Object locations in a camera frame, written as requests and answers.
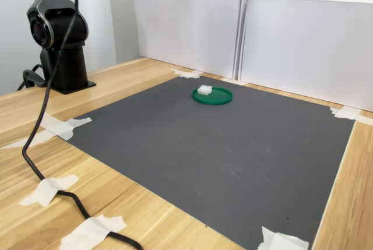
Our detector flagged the small white plastic terminal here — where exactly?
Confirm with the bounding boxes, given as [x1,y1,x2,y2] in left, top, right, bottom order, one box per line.
[196,84,213,96]

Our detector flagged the black base cable bundle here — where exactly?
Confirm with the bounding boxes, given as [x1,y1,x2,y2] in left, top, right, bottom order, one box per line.
[16,63,48,91]

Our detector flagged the white partition board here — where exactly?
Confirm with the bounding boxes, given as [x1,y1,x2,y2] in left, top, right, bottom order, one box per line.
[238,0,373,113]
[131,0,254,80]

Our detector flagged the white tape piece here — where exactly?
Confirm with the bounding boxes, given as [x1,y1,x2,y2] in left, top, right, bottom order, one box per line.
[18,174,80,207]
[256,226,310,250]
[170,68,204,80]
[59,214,128,250]
[329,105,373,126]
[0,112,93,150]

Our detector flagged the round green lid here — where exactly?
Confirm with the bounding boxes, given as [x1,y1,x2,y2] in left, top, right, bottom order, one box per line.
[191,86,234,107]

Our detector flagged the long black cable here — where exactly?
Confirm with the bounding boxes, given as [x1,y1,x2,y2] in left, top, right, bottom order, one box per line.
[22,0,144,250]

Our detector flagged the dark grey mat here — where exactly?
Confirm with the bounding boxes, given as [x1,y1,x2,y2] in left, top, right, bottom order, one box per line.
[57,75,357,250]

